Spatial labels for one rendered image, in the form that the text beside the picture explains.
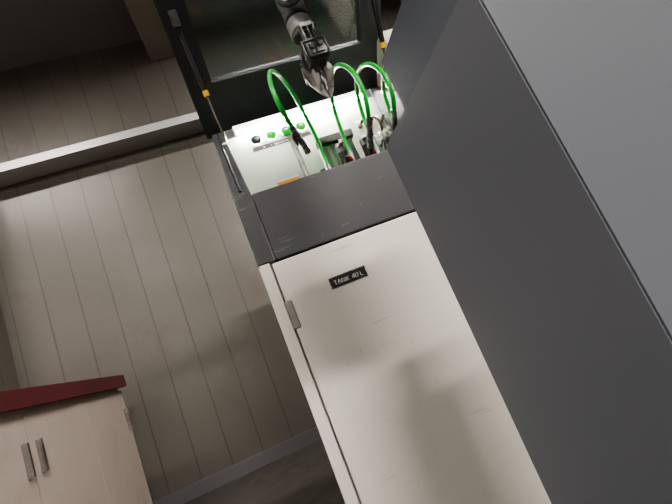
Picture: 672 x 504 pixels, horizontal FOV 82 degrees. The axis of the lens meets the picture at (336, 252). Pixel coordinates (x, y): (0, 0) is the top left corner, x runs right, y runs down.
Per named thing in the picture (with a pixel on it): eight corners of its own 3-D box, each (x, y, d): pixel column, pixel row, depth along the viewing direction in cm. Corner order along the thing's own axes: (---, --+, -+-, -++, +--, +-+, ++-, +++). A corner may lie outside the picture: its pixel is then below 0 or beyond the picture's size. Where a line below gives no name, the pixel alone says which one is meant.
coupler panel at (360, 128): (381, 181, 145) (349, 111, 151) (379, 184, 149) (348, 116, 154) (412, 170, 148) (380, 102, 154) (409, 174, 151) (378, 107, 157)
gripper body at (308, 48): (306, 58, 107) (291, 23, 110) (305, 79, 116) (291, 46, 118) (332, 52, 109) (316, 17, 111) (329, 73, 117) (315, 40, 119)
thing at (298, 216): (276, 260, 83) (250, 193, 86) (276, 264, 87) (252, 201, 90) (519, 171, 94) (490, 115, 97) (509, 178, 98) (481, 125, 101)
